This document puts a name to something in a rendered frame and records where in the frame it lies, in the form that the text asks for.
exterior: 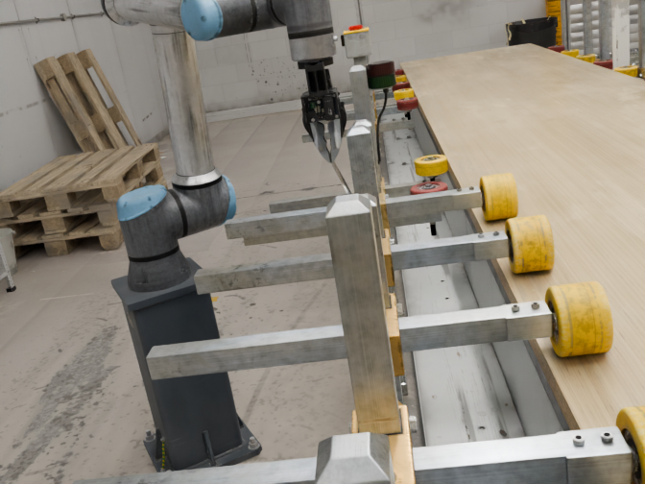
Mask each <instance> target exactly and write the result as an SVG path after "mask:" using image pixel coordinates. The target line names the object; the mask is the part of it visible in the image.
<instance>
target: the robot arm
mask: <svg viewBox="0 0 645 484"><path fill-rule="evenodd" d="M101 4H102V8H103V10H104V12H105V14H106V16H107V17H108V18H109V19H110V20H111V21H113V22H114V23H116V24H119V25H122V26H135V25H137V24H139V23H145V24H150V27H151V30H152V35H153V41H154V46H155V56H156V61H157V67H158V72H159V78H160V83H161V88H162V94H163V99H164V105H165V110H166V115H167V121H168V127H169V132H170V137H171V142H172V148H173V154H174V159H175V164H176V169H177V172H176V173H175V174H174V176H173V177H172V179H171V181H172V186H173V188H171V189H166V188H165V186H163V185H160V184H157V185H149V186H144V187H141V188H137V189H135V190H133V191H131V192H128V193H126V194H125V195H123V196H122V197H120V198H119V199H118V201H117V203H116V208H117V214H118V216H117V217H118V220H119V223H120V227H121V231H122V234H123V238H124V242H125V245H126V249H127V253H128V257H129V261H130V265H129V272H128V285H129V288H130V289H131V291H134V292H154V291H160V290H164V289H168V288H171V287H174V286H176V285H179V284H181V283H183V282H184V281H186V280H188V279H189V278H190V277H191V275H192V270H191V266H190V264H189V262H188V261H187V259H186V258H185V256H184V255H183V254H182V252H181V251H180V249H179V241H178V239H181V238H183V237H186V236H189V235H192V234H195V233H198V232H201V231H204V230H209V229H213V228H216V227H220V226H221V225H222V224H224V223H225V222H226V221H227V220H229V219H233V217H234V215H235V212H236V196H235V192H234V188H233V186H232V184H231V183H229V179H228V178H227V177H226V176H224V175H222V172H221V171H220V170H219V169H218V168H216V167H215V166H214V165H213V159H212V153H211V147H210V140H209V134H208V127H207V122H206V115H205V109H204V102H203V91H202V85H201V78H200V72H199V66H198V60H197V54H196V47H195V41H194V39H195V40H198V41H201V40H203V41H209V40H212V39H214V38H219V37H224V36H234V35H240V34H244V33H250V32H256V31H261V30H267V29H273V28H277V27H285V26H286V27H287V33H288V38H289V45H290V51H291V57H292V61H298V68H299V69H305V74H306V80H307V85H308V91H306V92H303V93H302V95H301V97H300V99H301V104H302V109H301V110H302V122H303V126H304V128H305V129H306V130H307V132H308V133H309V135H310V136H311V138H312V139H313V142H314V144H315V146H316V148H317V149H318V151H319V152H320V154H321V155H322V157H323V158H324V159H325V160H326V161H327V162H329V163H330V162H334V160H335V158H336V157H337V155H338V153H339V150H340V146H341V143H342V139H343V134H344V131H345V127H346V109H345V102H340V99H339V95H340V92H339V91H338V88H337V87H336V88H335V87H333V85H332V82H331V78H330V73H329V69H324V67H325V66H328V65H330V64H333V63H334V62H333V57H331V56H334V55H336V54H337V51H336V44H335V42H334V41H338V37H337V36H333V35H334V31H333V23H332V16H331V9H330V3H329V0H101ZM304 104H305V105H304ZM322 120H326V121H329V120H331V121H329V122H328V124H327V128H328V131H329V133H330V135H331V138H330V145H331V151H330V153H329V151H328V149H327V147H326V144H327V142H326V140H325V138H324V135H323V134H324V124H323V123H321V122H319V121H322Z"/></svg>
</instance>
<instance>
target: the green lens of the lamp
mask: <svg viewBox="0 0 645 484"><path fill-rule="evenodd" d="M367 80H368V87H369V88H382V87H388V86H392V85H396V77H395V73H394V74H393V75H390V76H385V77H378V78H368V77H367Z"/></svg>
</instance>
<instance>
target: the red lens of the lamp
mask: <svg viewBox="0 0 645 484"><path fill-rule="evenodd" d="M366 72H367V76H368V77H374V76H382V75H388V74H392V73H394V72H395V69H394V61H392V62H388V63H384V64H377V65H366Z"/></svg>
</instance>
